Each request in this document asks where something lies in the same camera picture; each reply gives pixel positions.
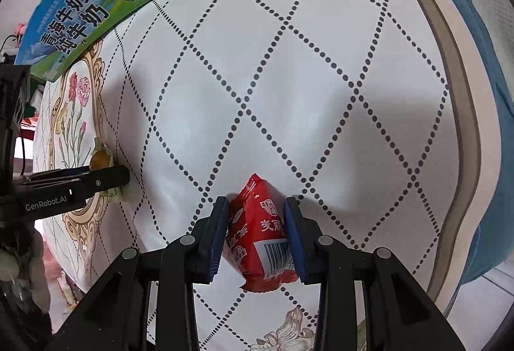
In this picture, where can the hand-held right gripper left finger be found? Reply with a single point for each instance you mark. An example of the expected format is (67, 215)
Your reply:
(219, 234)

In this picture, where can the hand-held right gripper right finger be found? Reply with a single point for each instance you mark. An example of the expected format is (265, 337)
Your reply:
(293, 234)

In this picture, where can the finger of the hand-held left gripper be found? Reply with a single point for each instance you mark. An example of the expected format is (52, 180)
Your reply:
(104, 178)

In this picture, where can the yellow-edged snack packet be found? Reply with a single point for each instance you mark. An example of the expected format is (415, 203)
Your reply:
(100, 156)

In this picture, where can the red snack packet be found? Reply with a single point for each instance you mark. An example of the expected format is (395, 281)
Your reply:
(257, 214)

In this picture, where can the white diamond-pattern tablecloth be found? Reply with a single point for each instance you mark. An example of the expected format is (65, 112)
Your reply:
(301, 74)

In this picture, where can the blue cloth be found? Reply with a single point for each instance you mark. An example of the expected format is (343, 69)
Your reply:
(494, 134)

